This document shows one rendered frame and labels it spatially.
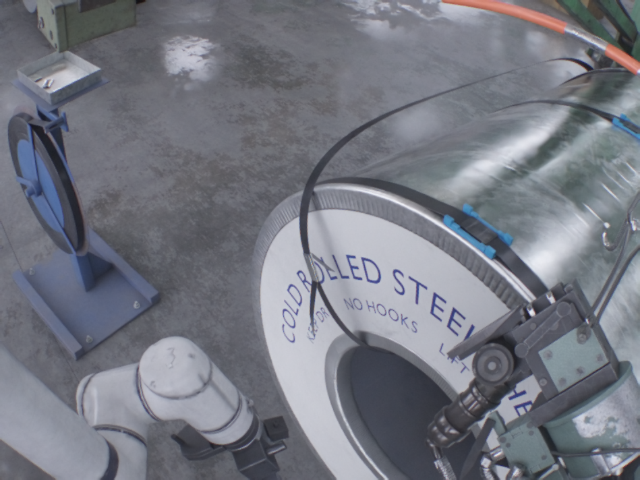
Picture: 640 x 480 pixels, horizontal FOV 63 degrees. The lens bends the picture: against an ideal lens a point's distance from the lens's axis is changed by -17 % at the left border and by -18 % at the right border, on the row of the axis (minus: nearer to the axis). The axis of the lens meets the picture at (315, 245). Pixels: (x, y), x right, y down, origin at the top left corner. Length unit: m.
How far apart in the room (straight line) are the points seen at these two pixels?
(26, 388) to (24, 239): 2.55
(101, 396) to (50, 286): 2.03
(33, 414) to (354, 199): 0.73
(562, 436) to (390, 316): 0.55
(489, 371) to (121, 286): 2.14
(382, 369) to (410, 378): 0.11
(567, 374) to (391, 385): 0.97
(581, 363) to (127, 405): 0.58
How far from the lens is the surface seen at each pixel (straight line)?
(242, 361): 2.44
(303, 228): 1.22
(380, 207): 1.07
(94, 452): 0.70
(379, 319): 1.23
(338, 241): 1.21
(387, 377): 1.65
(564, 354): 0.75
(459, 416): 0.88
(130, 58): 4.67
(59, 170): 2.07
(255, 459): 0.88
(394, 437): 1.67
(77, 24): 1.34
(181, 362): 0.75
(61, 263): 2.92
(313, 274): 1.23
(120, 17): 1.37
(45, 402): 0.64
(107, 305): 2.68
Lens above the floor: 1.99
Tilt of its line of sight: 44 degrees down
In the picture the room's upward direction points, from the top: 5 degrees clockwise
